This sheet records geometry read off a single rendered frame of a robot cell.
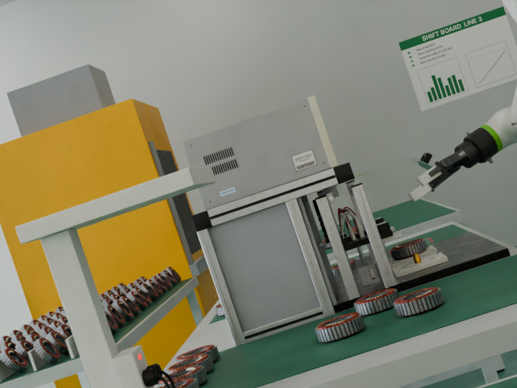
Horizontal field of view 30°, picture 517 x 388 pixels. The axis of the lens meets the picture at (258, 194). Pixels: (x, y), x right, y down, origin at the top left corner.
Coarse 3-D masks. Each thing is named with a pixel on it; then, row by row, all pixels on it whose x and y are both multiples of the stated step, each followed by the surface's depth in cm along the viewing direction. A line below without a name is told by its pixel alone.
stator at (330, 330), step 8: (328, 320) 222; (336, 320) 222; (344, 320) 221; (352, 320) 214; (360, 320) 216; (320, 328) 216; (328, 328) 214; (336, 328) 213; (344, 328) 214; (352, 328) 214; (360, 328) 215; (320, 336) 216; (328, 336) 214; (336, 336) 213; (344, 336) 213
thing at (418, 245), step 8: (416, 240) 299; (424, 240) 295; (392, 248) 298; (400, 248) 293; (408, 248) 293; (416, 248) 292; (424, 248) 294; (392, 256) 297; (400, 256) 293; (408, 256) 294
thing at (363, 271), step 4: (368, 264) 273; (372, 264) 271; (360, 268) 271; (364, 268) 271; (368, 268) 271; (372, 268) 271; (360, 272) 271; (364, 272) 271; (368, 272) 271; (376, 272) 271; (360, 276) 271; (364, 276) 271; (368, 276) 271; (376, 276) 271; (364, 280) 271; (368, 280) 271; (372, 280) 271; (376, 280) 271; (364, 284) 271; (368, 284) 271
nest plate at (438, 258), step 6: (426, 258) 277; (432, 258) 272; (438, 258) 269; (444, 258) 265; (408, 264) 277; (414, 264) 273; (420, 264) 268; (426, 264) 266; (432, 264) 266; (396, 270) 272; (402, 270) 268; (408, 270) 266; (414, 270) 266; (396, 276) 266
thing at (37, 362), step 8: (72, 336) 366; (72, 344) 363; (32, 352) 363; (72, 352) 360; (0, 360) 369; (32, 360) 361; (40, 360) 368; (0, 368) 367; (8, 368) 375; (0, 376) 364
